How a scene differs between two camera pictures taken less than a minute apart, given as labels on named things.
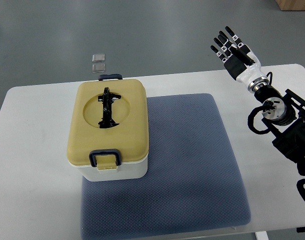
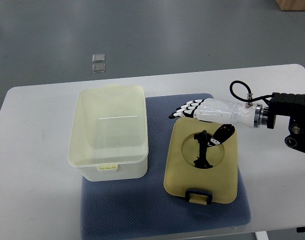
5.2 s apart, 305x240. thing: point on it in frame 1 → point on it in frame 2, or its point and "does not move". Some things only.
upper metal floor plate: [98, 57] does not move
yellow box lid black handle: [109, 124] → [204, 174]
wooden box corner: [295, 5] does not move
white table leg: [261, 235] does not move
